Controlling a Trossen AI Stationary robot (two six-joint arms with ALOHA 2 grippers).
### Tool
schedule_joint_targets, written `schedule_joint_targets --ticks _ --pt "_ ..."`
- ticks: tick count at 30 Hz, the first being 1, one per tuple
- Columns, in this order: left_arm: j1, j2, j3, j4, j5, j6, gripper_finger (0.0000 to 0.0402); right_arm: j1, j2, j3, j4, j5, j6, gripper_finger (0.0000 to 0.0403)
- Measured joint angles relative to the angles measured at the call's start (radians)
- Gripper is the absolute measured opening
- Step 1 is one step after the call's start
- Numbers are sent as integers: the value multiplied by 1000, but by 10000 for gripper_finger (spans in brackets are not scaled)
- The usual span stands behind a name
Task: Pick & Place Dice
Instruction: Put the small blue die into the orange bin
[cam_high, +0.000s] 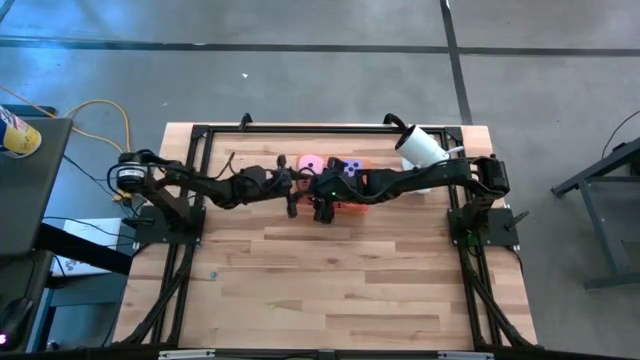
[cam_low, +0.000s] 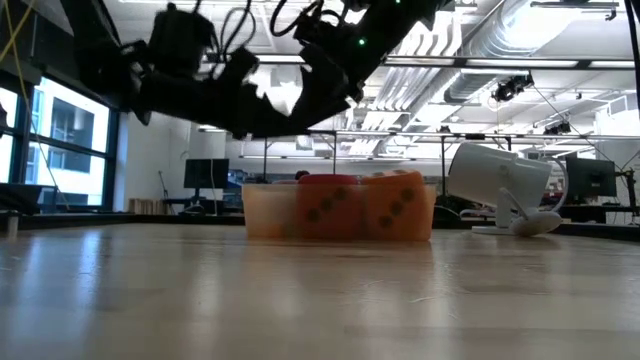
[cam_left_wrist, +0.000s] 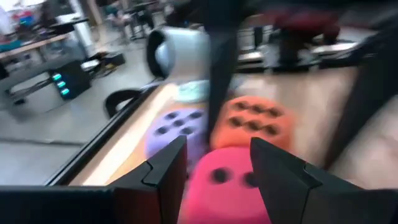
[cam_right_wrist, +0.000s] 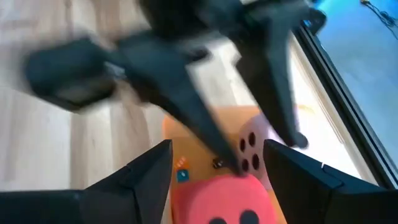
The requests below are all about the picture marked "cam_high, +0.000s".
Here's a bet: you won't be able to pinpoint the black aluminium table frame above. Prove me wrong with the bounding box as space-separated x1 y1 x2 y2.
112 112 539 351

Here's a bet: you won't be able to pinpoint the large pink foam die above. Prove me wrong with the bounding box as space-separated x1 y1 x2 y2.
298 153 325 176

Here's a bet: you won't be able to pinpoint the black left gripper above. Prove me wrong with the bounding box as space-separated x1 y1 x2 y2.
234 154 300 219

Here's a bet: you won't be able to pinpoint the yellow power cable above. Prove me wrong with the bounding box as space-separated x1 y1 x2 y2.
0 84 134 201

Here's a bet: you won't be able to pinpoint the black side desk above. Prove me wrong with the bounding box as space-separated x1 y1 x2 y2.
0 117 74 257

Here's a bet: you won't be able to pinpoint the yellow wipes canister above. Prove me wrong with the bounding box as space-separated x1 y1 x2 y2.
0 104 43 160

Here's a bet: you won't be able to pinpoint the silver aluminium extrusion bar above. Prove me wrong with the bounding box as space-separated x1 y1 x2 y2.
158 349 216 360
437 351 495 360

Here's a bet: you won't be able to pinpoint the orange translucent plastic tray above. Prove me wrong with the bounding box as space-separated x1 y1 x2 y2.
293 155 374 216

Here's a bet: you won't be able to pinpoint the white cardboard box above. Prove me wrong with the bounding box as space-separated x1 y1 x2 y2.
49 217 124 278

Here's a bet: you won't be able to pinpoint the black metal table frame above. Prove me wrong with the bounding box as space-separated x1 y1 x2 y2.
549 134 640 291

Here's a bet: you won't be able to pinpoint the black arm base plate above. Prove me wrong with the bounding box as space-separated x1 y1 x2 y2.
447 207 521 249
133 209 206 246

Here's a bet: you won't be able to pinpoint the black computer mouse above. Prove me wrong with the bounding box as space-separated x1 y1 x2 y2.
0 297 35 346

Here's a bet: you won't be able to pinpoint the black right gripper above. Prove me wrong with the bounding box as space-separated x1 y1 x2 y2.
309 156 362 225

